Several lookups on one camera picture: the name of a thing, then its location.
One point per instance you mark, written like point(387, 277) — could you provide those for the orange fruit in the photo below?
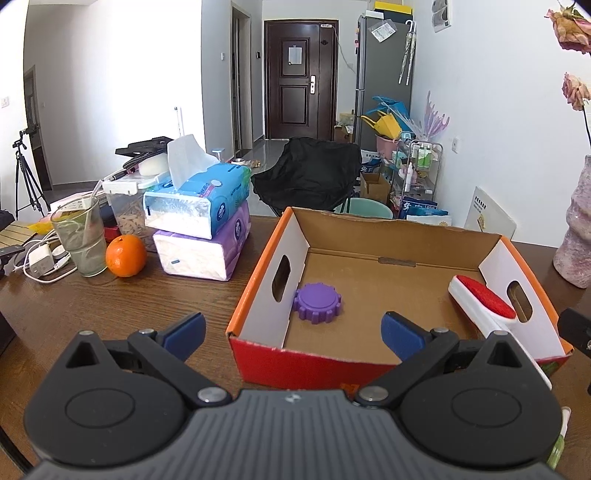
point(126, 256)

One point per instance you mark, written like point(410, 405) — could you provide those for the grey refrigerator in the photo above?
point(378, 69)

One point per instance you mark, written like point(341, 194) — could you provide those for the white red lint brush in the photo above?
point(471, 300)

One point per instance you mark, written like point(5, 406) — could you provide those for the white leaning board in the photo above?
point(491, 214)

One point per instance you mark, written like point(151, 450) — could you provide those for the red cardboard box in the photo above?
point(369, 286)

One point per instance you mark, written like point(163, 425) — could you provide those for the green plastic bottle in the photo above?
point(558, 445)

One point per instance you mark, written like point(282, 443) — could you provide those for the teal bin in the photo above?
point(369, 208)

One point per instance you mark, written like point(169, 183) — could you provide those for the white charger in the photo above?
point(42, 261)

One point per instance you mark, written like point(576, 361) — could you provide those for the dark brown door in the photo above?
point(298, 97)

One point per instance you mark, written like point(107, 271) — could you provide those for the purple ridged lid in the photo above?
point(318, 302)

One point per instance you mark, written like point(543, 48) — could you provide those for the metal storage rack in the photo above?
point(422, 175)

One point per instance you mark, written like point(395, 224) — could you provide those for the black folding chair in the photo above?
point(309, 170)

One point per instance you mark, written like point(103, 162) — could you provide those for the yellow and blue hangers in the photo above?
point(385, 122)

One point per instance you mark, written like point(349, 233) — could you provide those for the small brown cardboard box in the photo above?
point(375, 189)

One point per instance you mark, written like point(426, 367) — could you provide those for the dried rose bouquet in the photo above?
point(575, 27)

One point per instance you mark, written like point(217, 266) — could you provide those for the yellow packet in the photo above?
point(39, 225)

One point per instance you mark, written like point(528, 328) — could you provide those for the pink bucket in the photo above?
point(388, 145)

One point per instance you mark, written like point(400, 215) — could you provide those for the folded pale umbrella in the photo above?
point(408, 50)

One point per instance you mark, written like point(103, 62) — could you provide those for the wooden slatted seat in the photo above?
point(16, 235)

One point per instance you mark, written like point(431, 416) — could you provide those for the purple tissue pack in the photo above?
point(198, 258)

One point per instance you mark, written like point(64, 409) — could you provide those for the black tripod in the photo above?
point(21, 170)

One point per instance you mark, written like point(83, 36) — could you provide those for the blue tissue pack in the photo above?
point(217, 194)

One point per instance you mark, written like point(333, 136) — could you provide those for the blue packets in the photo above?
point(422, 210)

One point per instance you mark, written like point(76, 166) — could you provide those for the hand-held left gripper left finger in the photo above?
point(187, 334)

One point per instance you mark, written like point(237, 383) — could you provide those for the clear plastic snack container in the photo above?
point(129, 217)

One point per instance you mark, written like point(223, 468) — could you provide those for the black folding stand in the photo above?
point(143, 147)

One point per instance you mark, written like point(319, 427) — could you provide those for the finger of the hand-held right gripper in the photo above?
point(575, 330)

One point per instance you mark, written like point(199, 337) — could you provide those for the clear drinking glass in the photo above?
point(87, 251)

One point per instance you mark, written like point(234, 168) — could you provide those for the white wall outlet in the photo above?
point(456, 145)

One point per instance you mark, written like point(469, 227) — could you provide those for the white straw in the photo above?
point(98, 191)

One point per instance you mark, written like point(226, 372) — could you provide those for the pink textured vase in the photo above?
point(577, 230)

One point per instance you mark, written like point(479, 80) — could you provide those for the white round roll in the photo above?
point(152, 166)

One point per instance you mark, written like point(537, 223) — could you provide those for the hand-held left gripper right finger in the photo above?
point(401, 334)

